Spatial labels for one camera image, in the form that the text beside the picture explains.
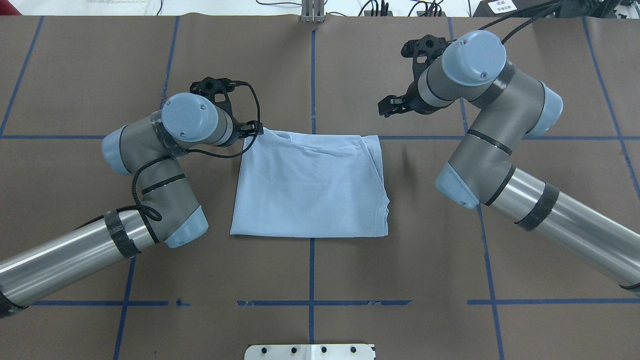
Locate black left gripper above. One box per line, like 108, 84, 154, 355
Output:
189, 77, 265, 148

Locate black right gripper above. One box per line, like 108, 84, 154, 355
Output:
377, 35, 451, 118

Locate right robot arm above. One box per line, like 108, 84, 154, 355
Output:
378, 29, 639, 296

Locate brown paper table cover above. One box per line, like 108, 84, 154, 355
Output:
1, 13, 639, 360

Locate aluminium frame post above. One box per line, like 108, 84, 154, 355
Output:
300, 0, 326, 23

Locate white central robot pedestal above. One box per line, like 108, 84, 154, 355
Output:
244, 343, 377, 360

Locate light blue t-shirt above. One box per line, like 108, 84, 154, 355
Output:
230, 129, 390, 239

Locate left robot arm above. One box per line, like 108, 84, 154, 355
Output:
1, 77, 263, 318

